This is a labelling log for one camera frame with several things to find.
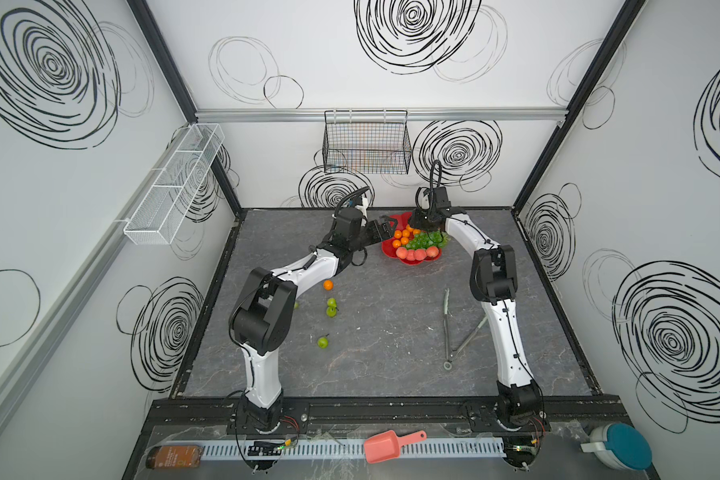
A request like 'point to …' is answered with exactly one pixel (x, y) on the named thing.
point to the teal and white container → (619, 445)
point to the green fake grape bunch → (426, 239)
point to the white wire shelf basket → (164, 208)
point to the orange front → (406, 233)
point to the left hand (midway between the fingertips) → (391, 222)
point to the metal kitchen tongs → (448, 364)
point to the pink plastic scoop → (386, 446)
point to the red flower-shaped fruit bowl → (389, 251)
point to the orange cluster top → (409, 228)
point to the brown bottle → (173, 456)
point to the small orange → (404, 240)
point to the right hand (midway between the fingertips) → (413, 217)
